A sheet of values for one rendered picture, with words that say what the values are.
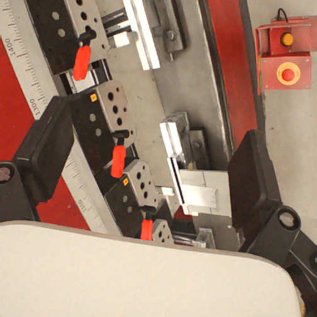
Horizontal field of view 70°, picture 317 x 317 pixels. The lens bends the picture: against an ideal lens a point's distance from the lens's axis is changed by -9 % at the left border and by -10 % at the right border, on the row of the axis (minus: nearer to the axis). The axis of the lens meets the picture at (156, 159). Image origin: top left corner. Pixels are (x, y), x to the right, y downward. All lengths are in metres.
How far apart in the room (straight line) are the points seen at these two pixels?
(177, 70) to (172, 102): 0.12
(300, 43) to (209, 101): 0.36
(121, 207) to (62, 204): 0.16
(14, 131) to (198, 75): 0.58
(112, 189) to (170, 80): 0.45
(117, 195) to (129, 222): 0.08
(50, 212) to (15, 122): 0.16
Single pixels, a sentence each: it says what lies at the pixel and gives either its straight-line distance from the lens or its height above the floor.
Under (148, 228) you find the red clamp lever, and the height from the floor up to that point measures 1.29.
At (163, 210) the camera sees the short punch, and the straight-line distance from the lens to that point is 0.79.
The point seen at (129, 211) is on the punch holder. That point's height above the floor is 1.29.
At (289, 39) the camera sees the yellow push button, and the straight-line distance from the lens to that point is 0.89.
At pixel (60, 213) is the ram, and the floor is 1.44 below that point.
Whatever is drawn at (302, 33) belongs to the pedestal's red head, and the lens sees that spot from 0.91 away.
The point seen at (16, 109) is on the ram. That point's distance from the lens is 0.41.
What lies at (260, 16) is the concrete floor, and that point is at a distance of 1.62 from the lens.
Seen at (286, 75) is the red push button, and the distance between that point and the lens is 0.82.
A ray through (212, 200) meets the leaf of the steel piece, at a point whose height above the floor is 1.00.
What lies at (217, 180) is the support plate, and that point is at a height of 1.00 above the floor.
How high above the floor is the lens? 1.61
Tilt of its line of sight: 46 degrees down
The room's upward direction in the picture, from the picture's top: 137 degrees counter-clockwise
